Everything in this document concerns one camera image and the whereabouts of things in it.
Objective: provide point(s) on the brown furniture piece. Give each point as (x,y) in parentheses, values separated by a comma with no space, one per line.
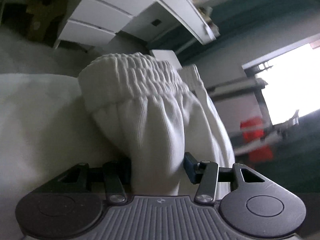
(43,12)

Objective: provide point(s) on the white dressing desk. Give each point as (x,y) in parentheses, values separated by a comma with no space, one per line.
(112,7)

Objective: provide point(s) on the red bag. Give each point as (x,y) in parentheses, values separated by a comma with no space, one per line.
(255,140)

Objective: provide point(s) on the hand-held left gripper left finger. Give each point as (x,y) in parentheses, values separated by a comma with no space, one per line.
(112,178)

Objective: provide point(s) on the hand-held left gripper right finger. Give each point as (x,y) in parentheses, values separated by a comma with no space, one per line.
(190,170)

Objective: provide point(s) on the teal curtain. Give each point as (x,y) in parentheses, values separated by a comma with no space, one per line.
(232,30)
(295,150)

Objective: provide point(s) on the white ribbed pants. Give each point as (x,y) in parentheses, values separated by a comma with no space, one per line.
(155,120)

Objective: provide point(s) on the dark framed window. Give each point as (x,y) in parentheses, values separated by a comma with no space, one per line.
(290,85)

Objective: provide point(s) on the group of cosmetics bottles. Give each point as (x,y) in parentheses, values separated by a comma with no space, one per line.
(200,2)

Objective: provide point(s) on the white board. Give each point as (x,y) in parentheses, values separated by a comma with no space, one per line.
(166,58)

